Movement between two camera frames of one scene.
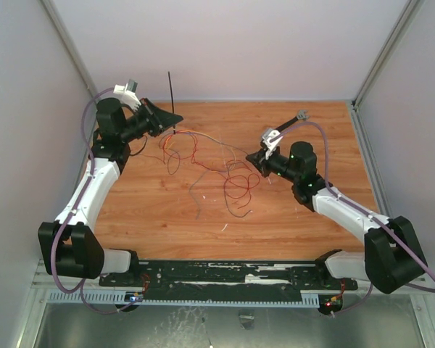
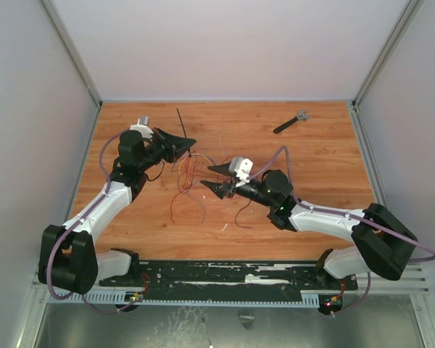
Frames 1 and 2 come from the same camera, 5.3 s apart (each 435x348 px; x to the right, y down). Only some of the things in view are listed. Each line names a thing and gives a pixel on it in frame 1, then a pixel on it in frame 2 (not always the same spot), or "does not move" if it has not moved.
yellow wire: (181, 131) to (192, 154)
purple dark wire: (210, 155) to (237, 214)
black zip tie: (172, 99) to (188, 149)
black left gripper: (159, 119) to (175, 146)
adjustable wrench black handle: (286, 124) does not move
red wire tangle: (226, 162) to (188, 175)
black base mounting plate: (228, 276) does not move
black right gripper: (264, 164) to (230, 184)
